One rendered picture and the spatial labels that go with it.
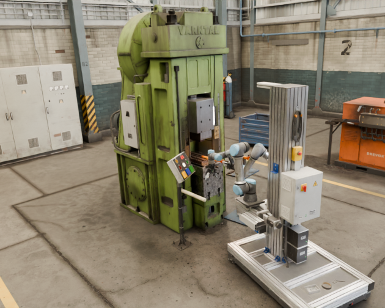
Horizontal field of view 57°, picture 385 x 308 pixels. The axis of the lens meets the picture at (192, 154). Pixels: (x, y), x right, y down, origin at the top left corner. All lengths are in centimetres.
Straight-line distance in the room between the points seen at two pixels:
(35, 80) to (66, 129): 136
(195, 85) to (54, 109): 518
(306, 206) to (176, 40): 231
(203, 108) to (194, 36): 86
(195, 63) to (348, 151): 399
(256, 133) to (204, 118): 404
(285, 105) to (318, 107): 886
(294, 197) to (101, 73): 776
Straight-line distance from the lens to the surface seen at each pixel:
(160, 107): 457
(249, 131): 847
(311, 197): 355
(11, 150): 889
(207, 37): 457
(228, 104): 1183
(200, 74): 453
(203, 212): 479
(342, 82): 1178
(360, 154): 734
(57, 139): 919
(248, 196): 378
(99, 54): 1023
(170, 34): 418
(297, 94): 341
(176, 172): 400
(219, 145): 493
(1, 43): 937
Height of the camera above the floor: 245
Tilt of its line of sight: 17 degrees down
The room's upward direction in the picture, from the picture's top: 3 degrees counter-clockwise
